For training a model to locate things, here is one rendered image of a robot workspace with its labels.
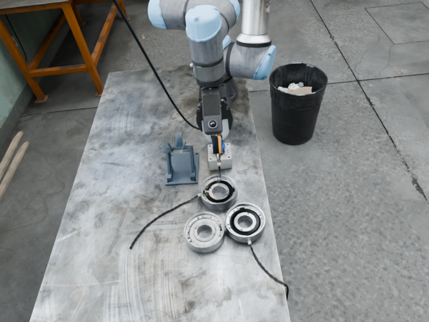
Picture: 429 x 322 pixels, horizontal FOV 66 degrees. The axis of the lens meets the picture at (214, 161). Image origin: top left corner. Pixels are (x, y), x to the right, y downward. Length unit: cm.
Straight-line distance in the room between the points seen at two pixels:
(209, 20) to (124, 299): 66
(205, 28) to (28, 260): 169
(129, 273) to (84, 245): 16
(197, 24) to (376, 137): 185
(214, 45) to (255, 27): 39
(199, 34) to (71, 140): 201
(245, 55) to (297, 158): 115
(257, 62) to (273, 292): 69
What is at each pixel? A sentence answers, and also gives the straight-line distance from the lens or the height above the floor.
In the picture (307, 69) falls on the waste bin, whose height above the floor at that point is 40.
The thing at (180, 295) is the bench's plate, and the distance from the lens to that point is 85.
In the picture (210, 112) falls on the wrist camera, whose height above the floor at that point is 107.
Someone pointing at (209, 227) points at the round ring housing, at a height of 82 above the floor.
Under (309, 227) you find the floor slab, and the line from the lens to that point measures 187.
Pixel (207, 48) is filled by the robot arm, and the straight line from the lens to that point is 76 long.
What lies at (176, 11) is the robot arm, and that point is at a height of 125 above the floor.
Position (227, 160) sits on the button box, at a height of 84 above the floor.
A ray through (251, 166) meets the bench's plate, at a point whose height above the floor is 80.
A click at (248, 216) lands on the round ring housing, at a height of 82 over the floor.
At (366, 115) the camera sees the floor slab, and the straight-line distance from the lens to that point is 256.
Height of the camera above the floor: 158
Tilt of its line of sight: 47 degrees down
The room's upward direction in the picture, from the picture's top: 8 degrees counter-clockwise
